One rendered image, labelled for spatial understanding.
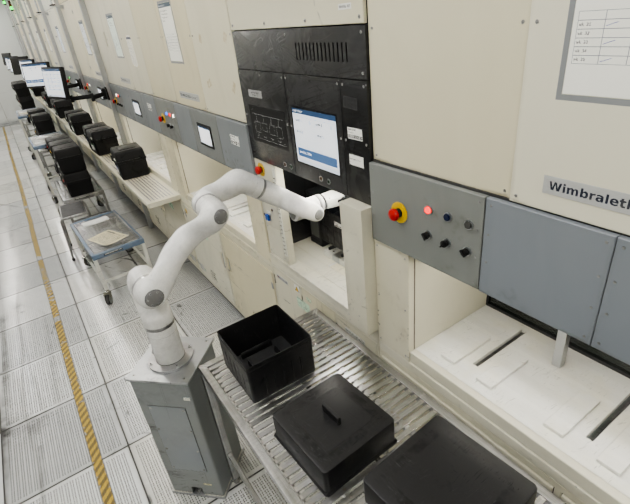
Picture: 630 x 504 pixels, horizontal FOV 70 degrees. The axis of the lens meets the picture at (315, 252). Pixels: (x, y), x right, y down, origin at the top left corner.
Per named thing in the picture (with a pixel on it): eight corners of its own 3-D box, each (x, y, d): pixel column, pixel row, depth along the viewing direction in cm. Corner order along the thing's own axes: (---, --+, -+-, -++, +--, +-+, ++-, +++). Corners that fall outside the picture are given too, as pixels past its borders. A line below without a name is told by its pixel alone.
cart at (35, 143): (47, 190, 671) (24, 136, 632) (80, 181, 693) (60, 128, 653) (54, 204, 611) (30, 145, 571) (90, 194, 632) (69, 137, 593)
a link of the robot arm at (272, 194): (276, 184, 177) (329, 208, 196) (257, 175, 189) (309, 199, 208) (267, 204, 178) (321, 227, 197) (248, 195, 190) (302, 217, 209)
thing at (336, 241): (321, 245, 233) (315, 188, 218) (351, 232, 242) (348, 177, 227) (350, 262, 214) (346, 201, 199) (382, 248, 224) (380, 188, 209)
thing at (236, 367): (282, 335, 197) (276, 303, 189) (317, 370, 176) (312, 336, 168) (224, 363, 185) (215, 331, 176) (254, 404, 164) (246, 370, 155)
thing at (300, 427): (273, 435, 151) (267, 408, 145) (340, 390, 166) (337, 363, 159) (327, 499, 130) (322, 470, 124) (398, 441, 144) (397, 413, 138)
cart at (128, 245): (82, 266, 443) (64, 222, 419) (134, 247, 468) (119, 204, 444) (107, 307, 371) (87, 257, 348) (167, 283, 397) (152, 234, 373)
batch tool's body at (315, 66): (283, 375, 282) (220, 33, 188) (395, 313, 325) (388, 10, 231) (376, 476, 216) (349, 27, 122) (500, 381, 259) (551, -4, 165)
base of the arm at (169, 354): (139, 372, 186) (126, 337, 177) (161, 341, 202) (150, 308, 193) (181, 374, 182) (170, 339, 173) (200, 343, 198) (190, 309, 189)
